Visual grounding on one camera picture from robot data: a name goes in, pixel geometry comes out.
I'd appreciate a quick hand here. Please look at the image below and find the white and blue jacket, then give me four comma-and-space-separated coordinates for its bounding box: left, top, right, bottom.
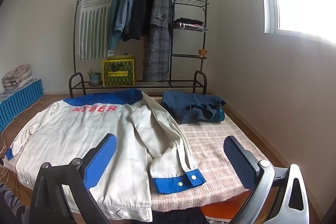
5, 89, 207, 223

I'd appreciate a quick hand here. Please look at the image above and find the dark cloth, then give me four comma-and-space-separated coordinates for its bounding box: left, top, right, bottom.
152, 207, 208, 224

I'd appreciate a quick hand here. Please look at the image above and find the orange hanging cloth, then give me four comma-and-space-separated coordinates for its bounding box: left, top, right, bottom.
141, 36, 147, 64

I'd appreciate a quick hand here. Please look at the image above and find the small potted plant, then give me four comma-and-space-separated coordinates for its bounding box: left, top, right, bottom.
87, 69, 102, 86

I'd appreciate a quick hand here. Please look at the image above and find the green striped wall cloth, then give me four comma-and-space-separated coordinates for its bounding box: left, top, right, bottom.
77, 0, 123, 60

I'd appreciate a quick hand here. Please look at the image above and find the teal hanging jacket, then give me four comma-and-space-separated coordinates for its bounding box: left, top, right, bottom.
108, 0, 126, 50

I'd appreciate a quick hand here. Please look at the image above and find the blue slatted crate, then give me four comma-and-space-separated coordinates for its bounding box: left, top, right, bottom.
0, 77, 44, 132

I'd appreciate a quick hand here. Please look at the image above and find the folded floral quilt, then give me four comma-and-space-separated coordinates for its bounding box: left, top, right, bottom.
2, 64, 32, 89

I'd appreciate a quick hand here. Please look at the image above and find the grey plaid hanging coat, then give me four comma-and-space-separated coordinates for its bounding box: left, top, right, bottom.
143, 0, 174, 82

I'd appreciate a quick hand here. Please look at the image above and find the blue denim hanging jacket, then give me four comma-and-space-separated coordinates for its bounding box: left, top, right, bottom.
114, 0, 141, 42

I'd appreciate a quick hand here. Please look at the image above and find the black metal clothes rack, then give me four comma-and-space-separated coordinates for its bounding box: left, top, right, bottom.
69, 0, 211, 98

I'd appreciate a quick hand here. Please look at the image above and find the grey patterned cloth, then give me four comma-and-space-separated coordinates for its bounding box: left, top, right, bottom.
0, 182, 30, 224

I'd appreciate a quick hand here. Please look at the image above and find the folded dark blue denim garment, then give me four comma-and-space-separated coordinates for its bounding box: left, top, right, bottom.
161, 91, 226, 124

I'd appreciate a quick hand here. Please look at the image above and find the black hanging coat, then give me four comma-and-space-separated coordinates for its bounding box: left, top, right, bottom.
129, 0, 157, 41

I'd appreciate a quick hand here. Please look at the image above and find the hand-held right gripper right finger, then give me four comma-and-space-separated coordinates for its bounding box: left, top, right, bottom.
223, 135, 311, 224

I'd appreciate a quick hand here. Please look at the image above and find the yellow and green gift bag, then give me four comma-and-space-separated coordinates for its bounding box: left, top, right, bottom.
102, 55, 136, 87

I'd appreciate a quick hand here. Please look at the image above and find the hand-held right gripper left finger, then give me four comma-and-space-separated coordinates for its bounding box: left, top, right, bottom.
30, 133, 117, 224

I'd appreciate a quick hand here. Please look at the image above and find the pink checked blanket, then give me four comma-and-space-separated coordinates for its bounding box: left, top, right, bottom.
142, 96, 271, 212

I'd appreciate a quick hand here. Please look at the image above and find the folded clothes stack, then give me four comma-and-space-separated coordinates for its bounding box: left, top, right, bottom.
173, 18, 206, 30

